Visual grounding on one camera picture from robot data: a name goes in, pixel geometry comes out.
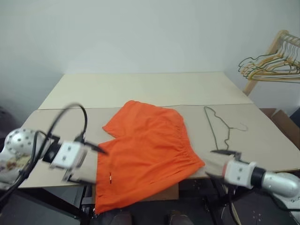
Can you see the beige cardboard table sheet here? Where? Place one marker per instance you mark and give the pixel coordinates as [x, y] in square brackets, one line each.
[262, 140]

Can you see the black box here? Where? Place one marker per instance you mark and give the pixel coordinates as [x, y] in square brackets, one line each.
[295, 114]

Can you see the cream table board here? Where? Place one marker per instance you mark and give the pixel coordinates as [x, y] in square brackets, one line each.
[140, 89]

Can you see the bunch of hangers on rack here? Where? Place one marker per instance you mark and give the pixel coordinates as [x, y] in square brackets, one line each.
[248, 70]

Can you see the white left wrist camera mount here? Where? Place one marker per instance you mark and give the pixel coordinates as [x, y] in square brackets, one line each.
[68, 153]

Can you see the thin wooden stick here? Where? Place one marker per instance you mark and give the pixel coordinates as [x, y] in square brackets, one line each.
[235, 214]

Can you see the dark rounded shape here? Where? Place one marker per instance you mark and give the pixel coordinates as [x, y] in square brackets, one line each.
[122, 219]
[178, 218]

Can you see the wooden clothes rack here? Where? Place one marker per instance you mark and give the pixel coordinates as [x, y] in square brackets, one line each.
[273, 45]

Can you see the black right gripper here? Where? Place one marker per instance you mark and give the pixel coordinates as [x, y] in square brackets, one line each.
[236, 156]

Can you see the open brown cardboard box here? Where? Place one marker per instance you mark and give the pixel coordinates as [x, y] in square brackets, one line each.
[283, 122]

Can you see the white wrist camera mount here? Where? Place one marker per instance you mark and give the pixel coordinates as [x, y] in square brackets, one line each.
[68, 153]
[240, 174]

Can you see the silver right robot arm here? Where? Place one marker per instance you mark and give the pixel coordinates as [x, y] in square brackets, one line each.
[279, 184]

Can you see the brown cardboard under table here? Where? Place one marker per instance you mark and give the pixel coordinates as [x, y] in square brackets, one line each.
[164, 192]

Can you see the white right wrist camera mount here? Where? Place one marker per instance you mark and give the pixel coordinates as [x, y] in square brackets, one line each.
[240, 174]

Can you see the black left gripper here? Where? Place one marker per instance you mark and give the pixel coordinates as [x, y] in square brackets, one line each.
[82, 156]

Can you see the orange shorts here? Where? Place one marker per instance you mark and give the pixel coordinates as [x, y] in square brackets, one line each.
[150, 150]

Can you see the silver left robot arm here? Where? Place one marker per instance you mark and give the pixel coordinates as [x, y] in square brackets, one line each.
[20, 140]

